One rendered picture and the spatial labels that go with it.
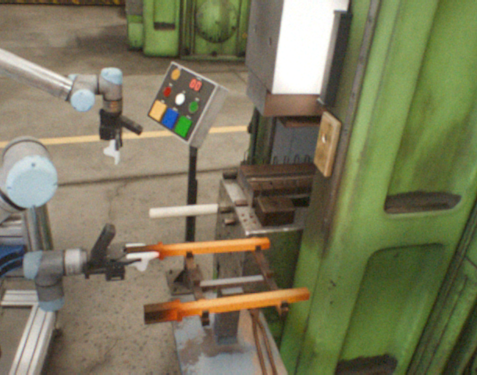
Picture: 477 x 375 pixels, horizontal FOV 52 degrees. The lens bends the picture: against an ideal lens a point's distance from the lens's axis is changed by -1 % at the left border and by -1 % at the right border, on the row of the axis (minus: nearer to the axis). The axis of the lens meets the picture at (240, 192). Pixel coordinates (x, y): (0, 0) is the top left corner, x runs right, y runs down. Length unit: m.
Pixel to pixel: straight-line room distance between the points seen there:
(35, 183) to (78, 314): 1.50
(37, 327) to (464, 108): 1.85
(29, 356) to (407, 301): 1.48
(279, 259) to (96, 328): 1.15
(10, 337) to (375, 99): 1.76
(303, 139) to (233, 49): 4.75
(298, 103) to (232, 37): 5.05
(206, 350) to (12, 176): 0.75
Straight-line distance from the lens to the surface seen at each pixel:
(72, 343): 2.55
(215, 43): 6.64
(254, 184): 1.78
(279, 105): 1.63
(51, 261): 1.45
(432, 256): 1.76
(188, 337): 1.58
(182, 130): 2.13
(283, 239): 1.73
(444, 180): 1.61
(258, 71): 1.67
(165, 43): 6.59
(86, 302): 2.74
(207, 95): 2.11
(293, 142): 2.02
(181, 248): 1.46
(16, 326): 2.39
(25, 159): 1.27
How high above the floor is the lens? 1.88
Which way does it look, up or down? 31 degrees down
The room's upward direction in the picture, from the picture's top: 6 degrees clockwise
